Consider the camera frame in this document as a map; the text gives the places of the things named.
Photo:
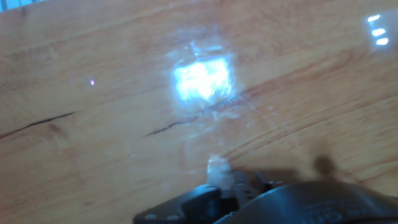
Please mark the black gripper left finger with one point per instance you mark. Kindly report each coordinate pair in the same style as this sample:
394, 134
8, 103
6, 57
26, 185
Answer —
244, 189

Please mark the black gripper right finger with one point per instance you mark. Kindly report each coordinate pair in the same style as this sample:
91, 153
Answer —
267, 180

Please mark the glossy wooden board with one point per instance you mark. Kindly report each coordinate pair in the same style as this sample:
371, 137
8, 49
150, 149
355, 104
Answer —
93, 140

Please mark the small wooden cube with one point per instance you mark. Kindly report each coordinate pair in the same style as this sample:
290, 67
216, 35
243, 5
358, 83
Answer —
219, 174

